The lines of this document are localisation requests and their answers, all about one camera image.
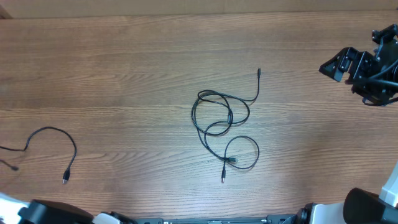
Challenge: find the black cable bundle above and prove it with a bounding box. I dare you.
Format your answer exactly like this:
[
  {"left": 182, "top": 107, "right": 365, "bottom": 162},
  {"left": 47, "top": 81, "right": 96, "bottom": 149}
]
[{"left": 190, "top": 67, "right": 262, "bottom": 184}]

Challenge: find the separated black cable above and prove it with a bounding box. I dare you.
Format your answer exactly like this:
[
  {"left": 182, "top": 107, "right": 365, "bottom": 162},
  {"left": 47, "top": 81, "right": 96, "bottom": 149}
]
[{"left": 0, "top": 126, "right": 78, "bottom": 185}]

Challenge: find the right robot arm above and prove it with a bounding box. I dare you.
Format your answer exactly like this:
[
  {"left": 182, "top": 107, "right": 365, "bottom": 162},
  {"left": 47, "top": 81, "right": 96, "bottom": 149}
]
[{"left": 262, "top": 24, "right": 397, "bottom": 224}]

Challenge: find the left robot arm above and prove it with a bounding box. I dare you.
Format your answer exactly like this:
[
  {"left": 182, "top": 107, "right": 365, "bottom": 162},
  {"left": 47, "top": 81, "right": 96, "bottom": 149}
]
[{"left": 1, "top": 193, "right": 137, "bottom": 224}]

